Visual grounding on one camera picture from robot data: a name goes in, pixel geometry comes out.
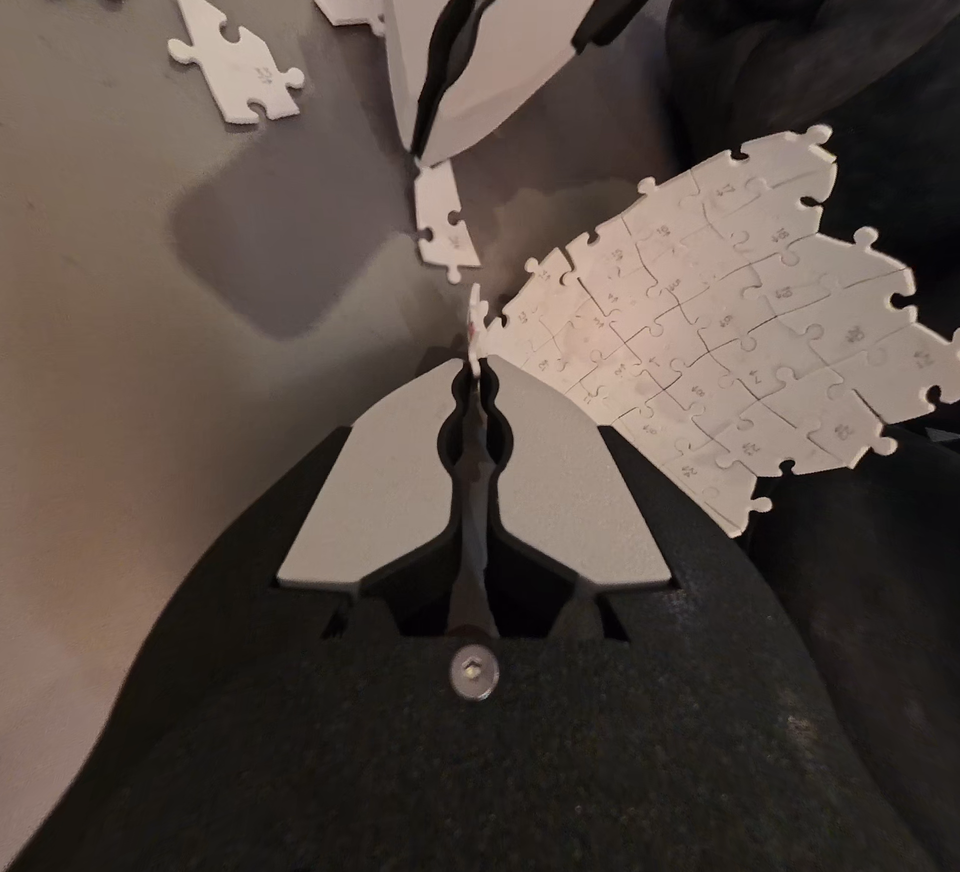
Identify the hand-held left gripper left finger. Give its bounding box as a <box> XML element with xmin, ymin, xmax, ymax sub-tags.
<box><xmin>276</xmin><ymin>358</ymin><xmax>481</xmax><ymax>595</ymax></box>

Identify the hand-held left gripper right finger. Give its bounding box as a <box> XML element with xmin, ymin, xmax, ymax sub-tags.
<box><xmin>480</xmin><ymin>356</ymin><xmax>672</xmax><ymax>597</ymax></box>

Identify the scatter of white puzzle pieces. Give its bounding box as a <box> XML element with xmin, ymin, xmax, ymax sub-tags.
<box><xmin>0</xmin><ymin>0</ymin><xmax>387</xmax><ymax>126</ymax></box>

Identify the white jigsaw puzzle piece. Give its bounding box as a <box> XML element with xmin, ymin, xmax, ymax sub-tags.
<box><xmin>412</xmin><ymin>159</ymin><xmax>483</xmax><ymax>284</ymax></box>

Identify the partly built puzzle ball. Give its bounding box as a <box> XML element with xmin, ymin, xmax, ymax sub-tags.
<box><xmin>465</xmin><ymin>124</ymin><xmax>960</xmax><ymax>539</ymax></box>

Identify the person's right forearm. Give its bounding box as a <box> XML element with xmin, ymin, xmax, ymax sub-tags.
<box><xmin>663</xmin><ymin>0</ymin><xmax>960</xmax><ymax>160</ymax></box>

